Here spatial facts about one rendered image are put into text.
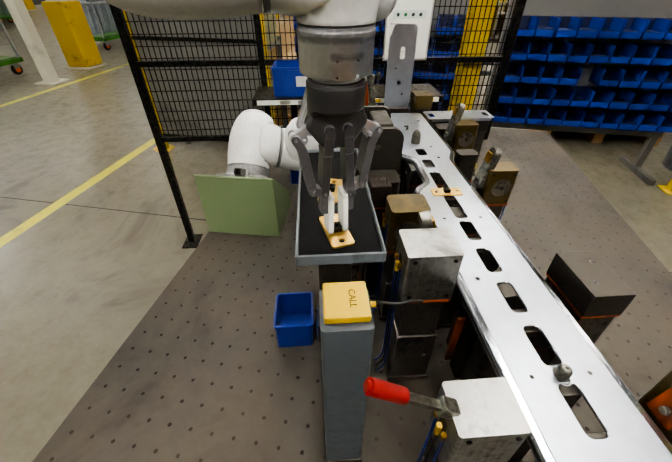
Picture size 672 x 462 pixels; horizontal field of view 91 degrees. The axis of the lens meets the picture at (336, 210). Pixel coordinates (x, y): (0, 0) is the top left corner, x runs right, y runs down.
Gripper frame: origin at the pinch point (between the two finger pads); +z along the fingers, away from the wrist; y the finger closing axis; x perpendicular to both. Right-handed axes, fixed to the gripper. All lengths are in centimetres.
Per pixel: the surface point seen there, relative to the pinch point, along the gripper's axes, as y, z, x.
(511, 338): 25.7, 20.2, -18.1
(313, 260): -5.3, 4.4, -5.5
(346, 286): -2.3, 4.2, -11.9
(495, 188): 58, 22, 25
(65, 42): -281, 75, 753
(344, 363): -4.2, 13.7, -17.2
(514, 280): 35.7, 20.2, -7.5
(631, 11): 277, -7, 162
